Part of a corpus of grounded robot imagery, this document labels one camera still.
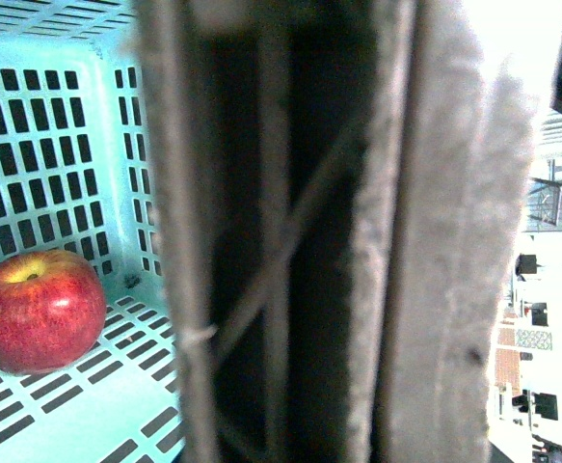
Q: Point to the brown basket handle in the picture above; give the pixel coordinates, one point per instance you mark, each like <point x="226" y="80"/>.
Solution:
<point x="338" y="185"/>

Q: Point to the light teal plastic basket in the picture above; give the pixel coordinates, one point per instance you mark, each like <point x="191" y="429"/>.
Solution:
<point x="74" y="174"/>

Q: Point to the red apple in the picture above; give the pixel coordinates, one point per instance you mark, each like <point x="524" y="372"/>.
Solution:
<point x="52" y="311"/>

